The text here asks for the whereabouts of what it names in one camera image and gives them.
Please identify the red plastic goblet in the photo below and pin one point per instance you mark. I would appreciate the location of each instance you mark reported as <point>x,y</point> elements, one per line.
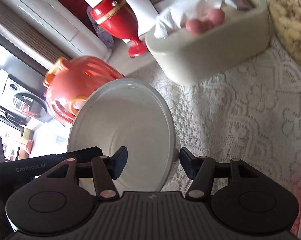
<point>118,19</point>

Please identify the pink round ball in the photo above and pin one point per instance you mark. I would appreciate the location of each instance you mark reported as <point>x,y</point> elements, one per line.
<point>216,16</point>
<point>196,26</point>

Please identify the white bowl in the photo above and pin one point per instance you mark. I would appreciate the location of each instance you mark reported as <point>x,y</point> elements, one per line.
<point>131,113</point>

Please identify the black appliance with round window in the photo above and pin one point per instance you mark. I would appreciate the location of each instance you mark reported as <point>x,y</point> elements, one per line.
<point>23,101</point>

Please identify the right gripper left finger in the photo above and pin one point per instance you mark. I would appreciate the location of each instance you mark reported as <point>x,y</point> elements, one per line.
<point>105,170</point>

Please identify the white rectangular container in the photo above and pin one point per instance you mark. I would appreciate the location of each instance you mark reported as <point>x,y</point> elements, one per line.
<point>188,59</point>

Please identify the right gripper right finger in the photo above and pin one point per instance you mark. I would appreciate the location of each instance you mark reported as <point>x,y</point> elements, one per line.
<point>200,170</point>

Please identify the orange plastic basket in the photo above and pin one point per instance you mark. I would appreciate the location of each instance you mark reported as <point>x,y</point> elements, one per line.
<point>70,82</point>

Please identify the white lace tablecloth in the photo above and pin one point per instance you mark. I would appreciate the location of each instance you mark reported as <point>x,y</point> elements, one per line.
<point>252,112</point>

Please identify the white crumpled cloth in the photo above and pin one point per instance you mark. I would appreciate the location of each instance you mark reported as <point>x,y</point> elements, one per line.
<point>174,17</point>

